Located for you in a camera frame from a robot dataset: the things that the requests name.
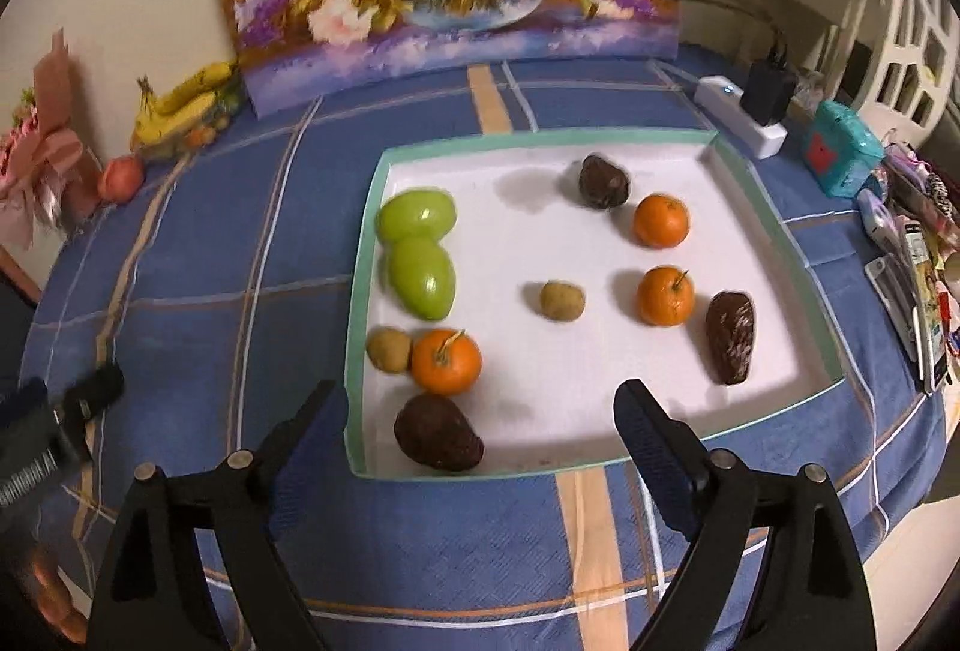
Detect dark brown avocado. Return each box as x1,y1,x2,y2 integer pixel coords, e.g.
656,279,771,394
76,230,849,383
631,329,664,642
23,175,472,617
706,290,755,386
394,392,485,472
578,154,630,211

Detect orange tangerine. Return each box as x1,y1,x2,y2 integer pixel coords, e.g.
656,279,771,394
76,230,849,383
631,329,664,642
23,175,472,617
409,329,483,396
635,266,695,328
631,193,690,250

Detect tan kiwi fruit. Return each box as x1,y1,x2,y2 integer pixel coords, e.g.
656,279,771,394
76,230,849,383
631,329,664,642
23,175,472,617
539,280,586,323

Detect green mango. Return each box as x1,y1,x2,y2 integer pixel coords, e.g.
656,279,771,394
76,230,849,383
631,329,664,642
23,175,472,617
386,236,457,323
376,188,457,245

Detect pink flower bouquet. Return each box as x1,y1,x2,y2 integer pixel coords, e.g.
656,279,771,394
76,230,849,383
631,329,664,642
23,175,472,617
2,30,101,250

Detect red apple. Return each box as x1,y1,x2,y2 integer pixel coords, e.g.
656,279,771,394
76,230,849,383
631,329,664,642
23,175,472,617
98,155,145,204

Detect yellow banana bunch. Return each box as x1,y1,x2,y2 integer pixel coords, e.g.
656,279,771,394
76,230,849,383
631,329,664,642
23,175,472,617
128,61,236,152

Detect white handheld device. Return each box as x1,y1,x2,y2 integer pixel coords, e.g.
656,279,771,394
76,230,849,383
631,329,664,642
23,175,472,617
856,188,900,254

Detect packaged items pile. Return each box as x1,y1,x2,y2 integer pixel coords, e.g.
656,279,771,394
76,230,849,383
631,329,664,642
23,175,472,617
864,142,958,396

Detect white tray with green rim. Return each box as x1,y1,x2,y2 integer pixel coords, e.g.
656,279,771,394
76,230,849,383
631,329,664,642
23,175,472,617
364,128,844,479

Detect teal toy box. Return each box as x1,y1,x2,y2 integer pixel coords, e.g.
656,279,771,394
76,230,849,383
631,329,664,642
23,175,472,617
800,100,884,197

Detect white power strip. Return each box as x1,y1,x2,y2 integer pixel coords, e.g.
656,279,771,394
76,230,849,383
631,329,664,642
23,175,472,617
695,76,788,160

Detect black power adapter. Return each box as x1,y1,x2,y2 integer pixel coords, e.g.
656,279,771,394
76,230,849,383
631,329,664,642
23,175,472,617
740,59,797,126

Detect white lattice chair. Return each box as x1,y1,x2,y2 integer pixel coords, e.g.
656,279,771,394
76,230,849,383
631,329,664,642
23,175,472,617
853,0,958,147

